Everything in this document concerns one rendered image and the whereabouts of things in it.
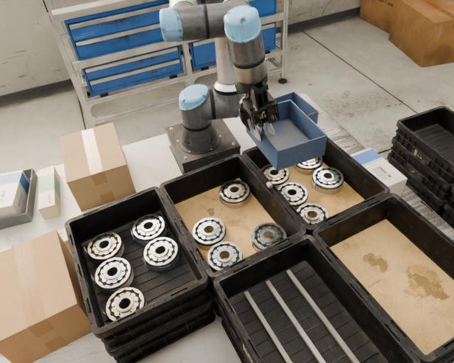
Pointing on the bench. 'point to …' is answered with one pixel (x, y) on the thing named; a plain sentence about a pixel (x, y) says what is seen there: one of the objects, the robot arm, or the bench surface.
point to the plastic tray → (17, 214)
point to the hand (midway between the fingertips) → (261, 135)
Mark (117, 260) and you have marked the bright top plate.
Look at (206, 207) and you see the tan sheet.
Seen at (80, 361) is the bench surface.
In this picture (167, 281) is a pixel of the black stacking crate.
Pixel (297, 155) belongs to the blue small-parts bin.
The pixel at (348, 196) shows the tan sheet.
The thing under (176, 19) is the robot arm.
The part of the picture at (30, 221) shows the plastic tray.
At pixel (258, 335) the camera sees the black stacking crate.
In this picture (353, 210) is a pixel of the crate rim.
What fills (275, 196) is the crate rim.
